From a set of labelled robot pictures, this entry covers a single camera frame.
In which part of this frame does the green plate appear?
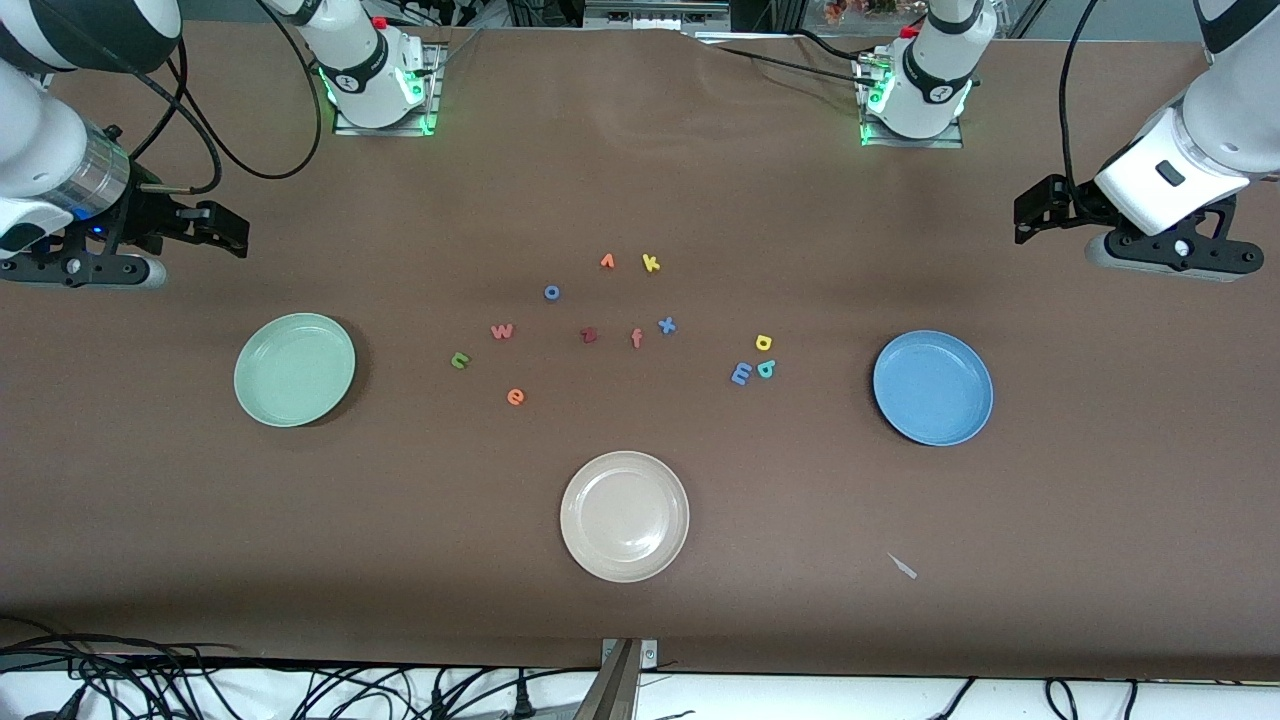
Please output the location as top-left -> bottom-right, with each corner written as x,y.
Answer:
233,312 -> 357,429

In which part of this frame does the blue plate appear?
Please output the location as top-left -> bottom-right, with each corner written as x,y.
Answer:
872,330 -> 995,447

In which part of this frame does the grey metal box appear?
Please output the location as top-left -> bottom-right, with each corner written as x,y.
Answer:
583,0 -> 731,33

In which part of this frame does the beige plate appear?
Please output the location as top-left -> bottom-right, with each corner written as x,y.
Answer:
559,450 -> 691,584

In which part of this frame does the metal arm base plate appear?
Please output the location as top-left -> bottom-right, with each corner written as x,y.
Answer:
333,40 -> 443,137
858,55 -> 965,150

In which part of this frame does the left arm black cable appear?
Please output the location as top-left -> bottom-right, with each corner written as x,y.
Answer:
1058,0 -> 1106,194

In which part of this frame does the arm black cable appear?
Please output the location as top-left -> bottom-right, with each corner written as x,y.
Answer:
1058,0 -> 1106,194
30,0 -> 324,196

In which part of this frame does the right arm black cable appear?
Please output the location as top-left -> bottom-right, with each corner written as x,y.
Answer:
30,0 -> 324,196

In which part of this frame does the black cable on table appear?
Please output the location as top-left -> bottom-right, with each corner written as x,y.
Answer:
700,30 -> 881,91

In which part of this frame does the metal table edge bracket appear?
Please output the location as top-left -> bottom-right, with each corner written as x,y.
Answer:
598,638 -> 659,720

